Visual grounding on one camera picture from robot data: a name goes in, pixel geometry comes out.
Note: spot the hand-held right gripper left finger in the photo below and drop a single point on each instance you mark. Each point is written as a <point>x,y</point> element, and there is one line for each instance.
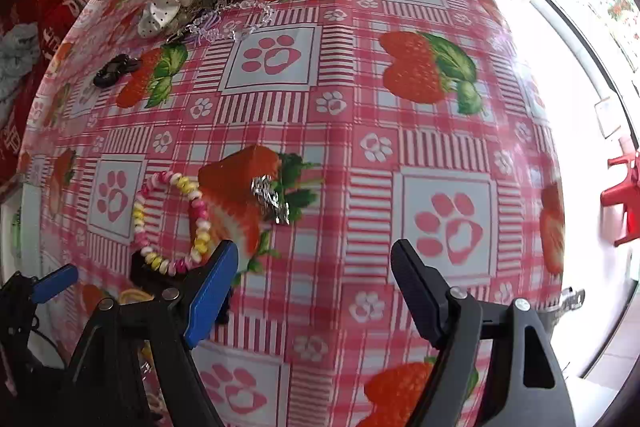
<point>210,292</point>

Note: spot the silver star hair clip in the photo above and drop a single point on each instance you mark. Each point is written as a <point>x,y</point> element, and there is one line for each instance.
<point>270,199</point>

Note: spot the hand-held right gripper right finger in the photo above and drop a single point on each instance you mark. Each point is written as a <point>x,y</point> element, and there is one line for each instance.
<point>417,292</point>

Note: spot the grey white shallow box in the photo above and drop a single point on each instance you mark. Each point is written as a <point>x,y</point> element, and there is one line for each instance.
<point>30,212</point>

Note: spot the grey knitted cloth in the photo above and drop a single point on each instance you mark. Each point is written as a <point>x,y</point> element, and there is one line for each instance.
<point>15,57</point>

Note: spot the green plastic bangle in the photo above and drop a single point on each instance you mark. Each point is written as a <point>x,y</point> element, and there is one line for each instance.
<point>16,232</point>

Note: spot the black hair clip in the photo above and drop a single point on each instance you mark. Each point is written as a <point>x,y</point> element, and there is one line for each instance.
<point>112,72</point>

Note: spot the strawberry printed tablecloth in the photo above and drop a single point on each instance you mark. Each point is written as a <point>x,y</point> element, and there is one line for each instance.
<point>350,107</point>

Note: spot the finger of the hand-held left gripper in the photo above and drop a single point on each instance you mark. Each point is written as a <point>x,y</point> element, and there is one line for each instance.
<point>52,282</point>

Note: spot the red plastic stool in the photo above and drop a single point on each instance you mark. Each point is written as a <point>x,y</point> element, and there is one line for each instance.
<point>622,194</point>

